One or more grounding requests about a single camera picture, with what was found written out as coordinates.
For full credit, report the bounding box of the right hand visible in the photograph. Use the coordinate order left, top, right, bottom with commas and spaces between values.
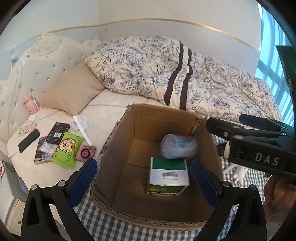
263, 174, 295, 222

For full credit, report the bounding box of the clear plastic cup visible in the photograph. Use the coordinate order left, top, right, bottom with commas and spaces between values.
161, 134, 198, 159

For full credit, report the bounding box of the blue window curtain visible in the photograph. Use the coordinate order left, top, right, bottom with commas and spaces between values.
255, 5, 295, 126

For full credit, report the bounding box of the checkered blanket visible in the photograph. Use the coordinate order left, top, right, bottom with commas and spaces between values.
73, 131, 270, 241

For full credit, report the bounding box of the floral duvet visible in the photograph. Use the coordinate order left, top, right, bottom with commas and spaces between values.
85, 36, 281, 121

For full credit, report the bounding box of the green white carton box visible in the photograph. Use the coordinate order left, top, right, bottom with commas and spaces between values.
147, 157, 190, 196

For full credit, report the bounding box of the green wet wipes pack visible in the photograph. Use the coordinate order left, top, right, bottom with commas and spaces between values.
51, 132, 84, 169

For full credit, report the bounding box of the dark booklet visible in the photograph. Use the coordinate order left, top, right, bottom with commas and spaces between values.
34, 137, 58, 165

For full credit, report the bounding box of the black smartphone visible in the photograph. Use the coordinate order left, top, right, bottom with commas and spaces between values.
18, 129, 40, 153

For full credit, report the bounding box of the white mattress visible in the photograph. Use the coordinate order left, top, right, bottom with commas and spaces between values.
7, 89, 160, 188

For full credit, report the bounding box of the pink square packet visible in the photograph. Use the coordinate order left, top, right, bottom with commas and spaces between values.
75, 145, 97, 162

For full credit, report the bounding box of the black small box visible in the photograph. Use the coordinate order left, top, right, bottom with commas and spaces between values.
45, 122, 70, 145

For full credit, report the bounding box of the patterned phone case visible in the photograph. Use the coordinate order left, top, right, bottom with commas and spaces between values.
18, 122, 37, 137

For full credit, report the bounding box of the cardboard box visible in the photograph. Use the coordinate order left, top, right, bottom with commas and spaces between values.
91, 104, 222, 230

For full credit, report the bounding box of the white folded fan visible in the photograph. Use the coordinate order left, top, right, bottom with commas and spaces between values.
73, 115, 92, 146

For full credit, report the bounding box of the pink drinking bottle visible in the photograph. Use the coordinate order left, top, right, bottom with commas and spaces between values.
23, 95, 39, 115

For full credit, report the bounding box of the beige pillow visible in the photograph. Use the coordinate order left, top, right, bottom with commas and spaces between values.
42, 62, 105, 116

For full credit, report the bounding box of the white tufted headboard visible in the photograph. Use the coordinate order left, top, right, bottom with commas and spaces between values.
1, 33, 101, 143

